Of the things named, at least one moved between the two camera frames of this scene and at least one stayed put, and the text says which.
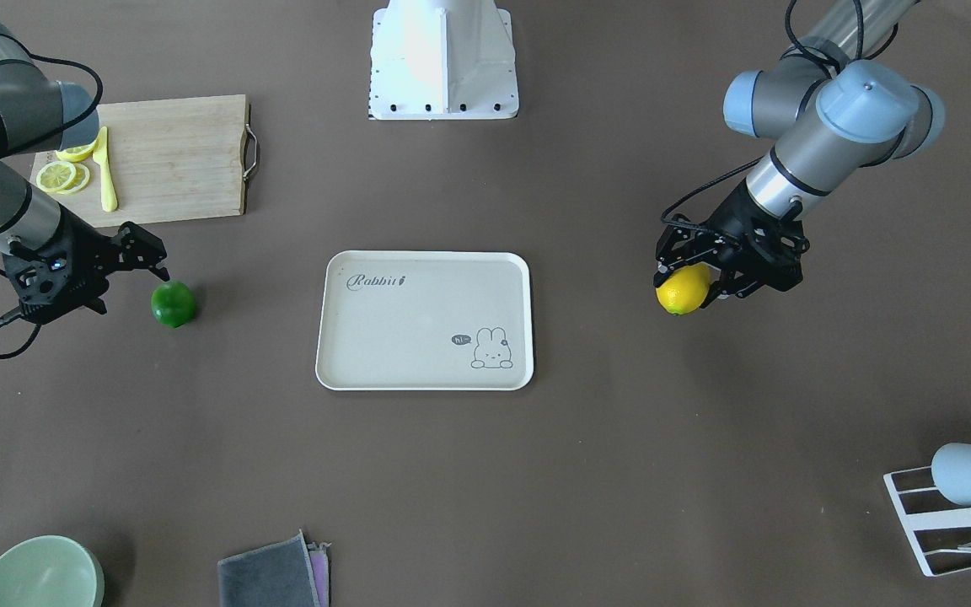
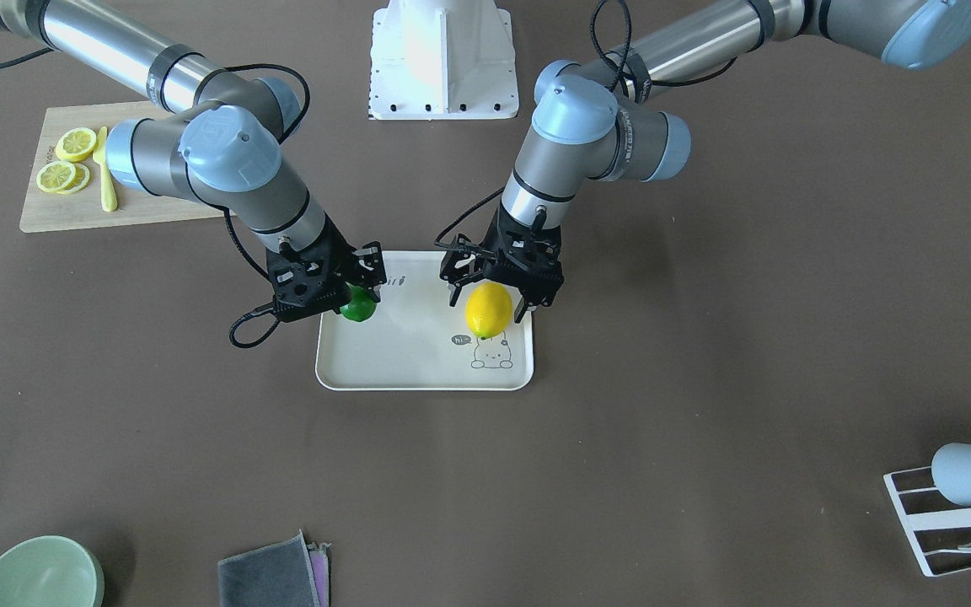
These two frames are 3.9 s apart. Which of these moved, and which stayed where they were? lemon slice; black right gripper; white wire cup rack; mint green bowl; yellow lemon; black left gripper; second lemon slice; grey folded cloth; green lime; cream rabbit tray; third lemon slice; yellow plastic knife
Moved: black left gripper; black right gripper; yellow lemon; green lime
Stayed: second lemon slice; yellow plastic knife; mint green bowl; white wire cup rack; lemon slice; third lemon slice; grey folded cloth; cream rabbit tray
